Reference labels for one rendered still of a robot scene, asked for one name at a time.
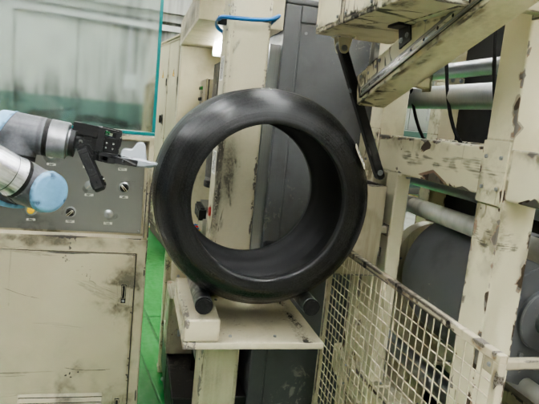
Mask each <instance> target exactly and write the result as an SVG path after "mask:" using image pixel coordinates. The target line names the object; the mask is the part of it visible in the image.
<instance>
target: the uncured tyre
mask: <svg viewBox="0 0 539 404"><path fill-rule="evenodd" d="M195 109H196V110H195ZM194 110H195V111H194ZM192 111H193V113H191V112H192ZM190 113H191V114H190ZM189 114H190V115H189ZM261 124H269V125H272V126H274V127H276V128H278V129H280V130H281V131H283V132H285V133H286V134H287V135H288V136H289V137H290V138H291V139H292V140H293V141H294V142H295V143H296V144H297V145H298V147H299V148H300V150H301V152H302V154H303V155H304V157H305V160H306V163H307V166H308V169H309V174H310V193H309V197H308V201H307V204H306V207H305V210H304V212H303V214H302V216H301V218H300V219H299V221H298V222H297V223H296V225H295V226H294V227H293V228H292V229H291V230H290V231H289V232H288V233H287V234H285V235H284V237H282V238H281V239H279V240H277V241H275V242H273V243H272V244H269V245H266V246H264V247H261V248H255V249H245V250H244V249H234V248H227V247H225V246H222V245H219V244H217V243H215V242H213V241H211V240H210V239H209V238H207V237H206V236H205V235H203V234H202V233H201V232H200V231H199V230H198V229H197V227H196V226H195V225H194V224H193V218H192V210H191V199H192V192H193V185H194V182H195V179H196V177H197V173H198V172H199V170H200V168H201V165H202V164H203V163H204V161H205V159H206V158H207V156H208V155H209V154H210V152H211V151H212V150H213V149H214V148H215V147H216V146H217V145H218V144H219V143H221V142H222V141H223V140H224V139H226V138H228V137H229V136H231V135H232V134H234V133H236V132H238V131H240V130H243V129H245V128H247V127H252V126H256V125H261ZM156 163H157V166H155V167H154V169H153V174H152V206H153V212H154V218H155V222H156V228H157V231H158V233H159V236H160V239H161V242H162V244H163V246H164V248H165V250H166V252H167V253H168V255H169V256H170V258H171V259H172V261H173V262H174V264H175V265H176V266H177V268H178V269H179V270H180V271H181V272H182V273H183V274H184V275H185V276H186V277H187V278H188V279H189V280H191V281H192V282H193V283H195V284H196V285H198V286H200V287H201V288H202V289H204V290H206V291H208V292H210V293H212V294H214V295H216V296H219V297H222V298H224V299H227V300H231V301H236V302H241V303H246V304H270V303H276V302H280V301H286V300H289V299H292V298H295V297H298V296H300V295H302V294H304V293H307V292H309V291H311V290H312V289H314V288H315V287H317V286H318V285H320V284H321V283H323V282H324V281H325V280H326V279H328V278H329V277H330V276H331V275H332V274H333V273H334V272H335V271H336V270H337V269H338V268H339V267H340V266H341V265H342V263H343V262H344V261H345V259H347V257H348V256H349V254H350V253H351V251H352V249H353V247H354V246H355V243H356V242H357V239H358V238H359V234H360V233H361V230H362V227H363V223H364V220H365V216H366V211H367V194H368V192H367V175H366V171H365V169H364V168H363V165H362V162H361V160H360V158H359V154H358V152H357V150H356V148H355V142H354V140H353V139H352V137H351V135H350V134H349V133H348V131H347V130H346V128H345V127H344V126H343V125H342V124H341V123H340V122H339V120H338V119H337V118H336V117H335V116H334V115H333V114H331V113H330V112H329V111H328V110H327V109H326V108H324V107H323V106H322V105H320V104H319V103H316V102H315V101H313V100H312V99H309V98H307V97H305V96H304V95H300V94H298V93H295V92H292V91H287V90H282V89H277V88H274V90H259V89H258V88H250V89H244V90H239V91H231V92H227V93H224V94H221V95H217V96H214V97H212V98H211V99H208V100H206V101H204V102H203V103H201V104H199V105H197V106H196V107H194V108H193V109H192V110H191V111H189V112H188V113H187V114H186V115H185V116H184V117H182V118H181V119H180V120H179V122H178V123H177V124H176V125H175V126H174V128H173V129H172V130H171V131H170V132H169V134H168V136H167V137H166V139H165V141H164V142H163V144H162V146H161V148H160V151H159V153H158V156H157V158H156Z"/></svg>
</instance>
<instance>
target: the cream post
mask: <svg viewBox="0 0 539 404"><path fill-rule="evenodd" d="M273 3H274V0H225V9H224V12H225V15H232V16H242V17H252V18H270V17H272V12H273ZM270 28H271V22H249V21H238V20H229V19H227V25H226V26H223V33H221V34H222V44H221V57H222V56H225V61H224V70H223V80H221V81H219V83H218V92H217V95H221V94H224V93H227V92H231V91H239V90H244V89H250V88H258V87H265V79H266V70H267V62H268V53H269V44H270ZM260 136H261V125H256V126H252V127H247V128H245V129H243V130H240V131H238V132H236V133H234V134H232V135H231V136H229V137H228V138H226V139H224V140H223V141H222V142H221V143H219V144H218V145H217V146H216V147H215V148H214V150H215V151H217V155H216V165H215V175H214V174H212V169H211V179H210V188H209V206H208V209H209V207H211V216H207V226H206V237H207V238H209V239H210V240H211V241H213V242H215V243H217V244H219V245H222V246H225V247H227V248H234V249H244V250H245V249H249V245H250V237H251V228H252V219H253V203H254V195H255V187H256V178H257V162H258V153H259V145H260ZM239 353H240V350H239V349H197V350H196V360H195V370H194V379H193V389H192V404H234V403H235V394H236V386H237V370H238V361H239Z"/></svg>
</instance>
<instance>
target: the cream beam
mask: <svg viewBox="0 0 539 404"><path fill-rule="evenodd" d="M467 4H468V0H319V4H318V18H317V24H316V34H321V35H327V36H333V35H336V34H346V35H352V36H356V38H354V39H355V40H361V41H368V42H378V43H384V44H392V43H395V42H396V41H397V40H398V39H399V30H397V29H391V28H387V27H388V25H390V24H392V23H395V22H404V23H405V24H410V25H411V27H413V26H414V25H415V24H416V23H417V22H420V21H423V20H426V19H430V18H434V17H437V16H440V15H442V14H447V13H449V12H452V11H454V10H459V9H462V8H465V7H466V6H467Z"/></svg>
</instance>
